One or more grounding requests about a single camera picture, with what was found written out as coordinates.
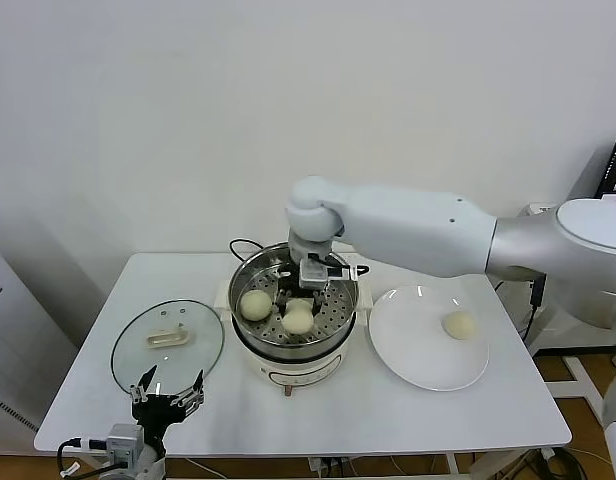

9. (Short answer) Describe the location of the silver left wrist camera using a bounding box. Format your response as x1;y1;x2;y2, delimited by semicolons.
106;423;145;464

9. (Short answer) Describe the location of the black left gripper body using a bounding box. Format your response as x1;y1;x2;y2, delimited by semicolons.
131;393;199;437

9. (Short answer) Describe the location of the white side desk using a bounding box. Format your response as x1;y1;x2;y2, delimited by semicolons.
515;199;616;401

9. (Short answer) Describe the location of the round glass pot lid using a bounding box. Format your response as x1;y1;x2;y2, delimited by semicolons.
110;298;226;401

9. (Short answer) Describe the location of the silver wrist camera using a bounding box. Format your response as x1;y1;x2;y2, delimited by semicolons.
106;423;145;464
297;258;369;290

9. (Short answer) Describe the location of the black laptop charger cable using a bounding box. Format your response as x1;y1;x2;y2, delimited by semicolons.
495;274;547;341

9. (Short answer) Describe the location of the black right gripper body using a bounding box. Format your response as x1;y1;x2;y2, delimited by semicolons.
279;279;329;300

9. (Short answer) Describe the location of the cream electric cooker base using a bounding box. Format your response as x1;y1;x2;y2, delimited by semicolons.
215;278;374;400

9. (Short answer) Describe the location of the open dark laptop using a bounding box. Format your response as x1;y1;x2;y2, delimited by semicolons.
595;135;616;201

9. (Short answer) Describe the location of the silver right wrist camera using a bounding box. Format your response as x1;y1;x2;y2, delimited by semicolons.
297;258;369;290

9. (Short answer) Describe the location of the white steamed baozi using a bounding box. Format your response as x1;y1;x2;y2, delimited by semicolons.
281;298;314;335
238;289;273;322
441;310;477;342

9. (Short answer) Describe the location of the black cooker power cable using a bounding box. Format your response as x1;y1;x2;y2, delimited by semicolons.
228;238;264;262

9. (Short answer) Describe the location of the black left wrist camera cable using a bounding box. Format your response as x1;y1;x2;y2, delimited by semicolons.
56;437;112;480

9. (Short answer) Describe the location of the round white plate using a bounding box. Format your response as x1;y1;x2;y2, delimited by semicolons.
367;284;491;393

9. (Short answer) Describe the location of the perforated steel steamer basket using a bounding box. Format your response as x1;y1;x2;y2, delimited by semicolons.
226;241;362;357

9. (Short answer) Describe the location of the white floor cabinet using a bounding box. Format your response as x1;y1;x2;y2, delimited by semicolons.
0;242;84;444

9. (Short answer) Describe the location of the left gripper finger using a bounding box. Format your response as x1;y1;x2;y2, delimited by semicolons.
129;363;158;404
170;369;207;415

